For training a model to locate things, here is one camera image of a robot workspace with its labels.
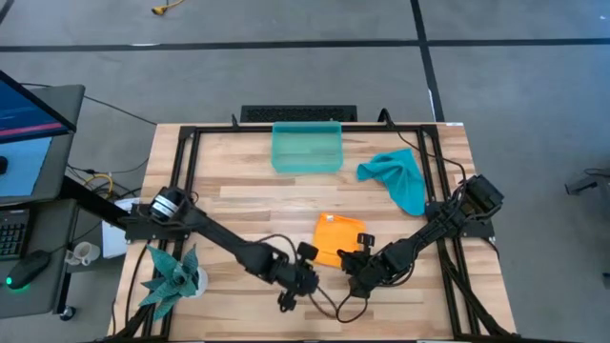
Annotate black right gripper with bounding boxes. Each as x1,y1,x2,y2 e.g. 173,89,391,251
336,232,390,300

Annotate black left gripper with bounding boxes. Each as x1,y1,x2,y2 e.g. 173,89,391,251
274,241,321,313

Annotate orange microfiber towel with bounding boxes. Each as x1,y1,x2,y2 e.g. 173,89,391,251
313,212,367,269

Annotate teal microfiber towel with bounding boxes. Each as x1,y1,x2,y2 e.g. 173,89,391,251
356,148,427,217

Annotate teal translucent plastic basket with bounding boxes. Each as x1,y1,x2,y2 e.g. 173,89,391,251
271,120,344,174

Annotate white plant pot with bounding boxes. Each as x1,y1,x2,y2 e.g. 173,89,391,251
189,265,210,297

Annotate teal artificial plant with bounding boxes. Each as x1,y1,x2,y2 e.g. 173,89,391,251
137,243,201,322

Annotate black perforated mat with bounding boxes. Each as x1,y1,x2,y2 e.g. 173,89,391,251
239,104,358,124

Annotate white box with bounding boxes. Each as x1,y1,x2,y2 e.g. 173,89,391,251
101,197,144,260

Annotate white mug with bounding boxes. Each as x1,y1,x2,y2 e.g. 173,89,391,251
64,240,102,267

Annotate black desk support beam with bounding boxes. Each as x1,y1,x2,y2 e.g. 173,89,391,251
56,174,132,229

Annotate grey desk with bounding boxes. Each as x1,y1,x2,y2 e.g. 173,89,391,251
0,84,87,319

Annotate black computer mouse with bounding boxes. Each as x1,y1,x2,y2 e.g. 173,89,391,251
4,249,52,291

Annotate black keyboard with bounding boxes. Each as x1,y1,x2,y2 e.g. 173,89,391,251
0,208,31,262

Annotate black desktop monitor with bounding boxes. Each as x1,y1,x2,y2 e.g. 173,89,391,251
0,70,78,200

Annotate black camera cable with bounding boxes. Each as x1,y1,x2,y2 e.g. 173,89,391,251
307,283,340,319
335,285,371,324

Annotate black metal table frame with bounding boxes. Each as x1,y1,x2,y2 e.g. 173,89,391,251
108,121,520,342

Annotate yellow cable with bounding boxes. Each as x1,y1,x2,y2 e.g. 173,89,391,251
151,0,186,16

